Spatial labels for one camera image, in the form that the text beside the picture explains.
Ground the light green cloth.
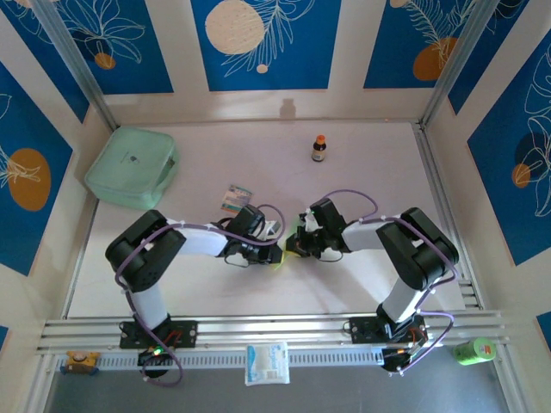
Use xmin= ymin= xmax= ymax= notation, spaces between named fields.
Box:
xmin=273 ymin=213 xmax=303 ymax=274

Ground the small printed sachet packet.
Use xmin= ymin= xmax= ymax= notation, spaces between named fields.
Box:
xmin=220 ymin=184 xmax=254 ymax=214

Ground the brown bottle with orange cap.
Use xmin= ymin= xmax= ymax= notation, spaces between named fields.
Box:
xmin=311 ymin=134 xmax=328 ymax=163

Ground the white gauze packet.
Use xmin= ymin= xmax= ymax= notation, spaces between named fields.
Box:
xmin=244 ymin=342 xmax=290 ymax=386

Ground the black controller board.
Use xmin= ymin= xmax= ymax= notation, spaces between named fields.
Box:
xmin=137 ymin=347 xmax=173 ymax=379
xmin=381 ymin=346 xmax=425 ymax=375

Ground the mint green zipper pouch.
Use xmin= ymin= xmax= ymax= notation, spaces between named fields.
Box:
xmin=84 ymin=126 xmax=180 ymax=211

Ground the green can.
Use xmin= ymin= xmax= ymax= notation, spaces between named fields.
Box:
xmin=452 ymin=337 xmax=497 ymax=367

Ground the small orange yellow toy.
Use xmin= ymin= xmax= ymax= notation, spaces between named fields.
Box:
xmin=64 ymin=350 xmax=102 ymax=376

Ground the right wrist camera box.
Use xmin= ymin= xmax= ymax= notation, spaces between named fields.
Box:
xmin=299 ymin=197 xmax=348 ymax=236

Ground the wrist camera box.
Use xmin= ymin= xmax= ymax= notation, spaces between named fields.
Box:
xmin=232 ymin=204 xmax=283 ymax=240
xmin=299 ymin=197 xmax=348 ymax=236

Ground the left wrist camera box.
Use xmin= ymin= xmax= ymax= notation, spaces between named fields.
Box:
xmin=232 ymin=204 xmax=283 ymax=240

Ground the aluminium mounting rail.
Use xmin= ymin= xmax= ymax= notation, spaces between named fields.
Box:
xmin=36 ymin=308 xmax=511 ymax=354

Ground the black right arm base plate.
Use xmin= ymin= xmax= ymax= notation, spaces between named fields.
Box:
xmin=349 ymin=316 xmax=430 ymax=345

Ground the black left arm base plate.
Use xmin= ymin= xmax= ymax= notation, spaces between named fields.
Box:
xmin=119 ymin=320 xmax=199 ymax=349

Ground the slotted white cable duct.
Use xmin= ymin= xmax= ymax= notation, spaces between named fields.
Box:
xmin=55 ymin=347 xmax=385 ymax=372

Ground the aluminium side rail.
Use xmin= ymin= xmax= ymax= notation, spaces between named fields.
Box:
xmin=412 ymin=122 xmax=486 ymax=311

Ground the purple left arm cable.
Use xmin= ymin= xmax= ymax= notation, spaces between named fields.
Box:
xmin=116 ymin=203 xmax=288 ymax=386

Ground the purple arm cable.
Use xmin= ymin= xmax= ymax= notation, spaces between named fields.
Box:
xmin=116 ymin=203 xmax=288 ymax=386
xmin=309 ymin=188 xmax=461 ymax=374

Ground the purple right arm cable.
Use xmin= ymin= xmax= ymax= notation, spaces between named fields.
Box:
xmin=309 ymin=188 xmax=461 ymax=374

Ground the aluminium frame post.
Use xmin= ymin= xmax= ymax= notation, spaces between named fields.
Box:
xmin=419 ymin=0 xmax=503 ymax=130
xmin=32 ymin=0 xmax=120 ymax=130

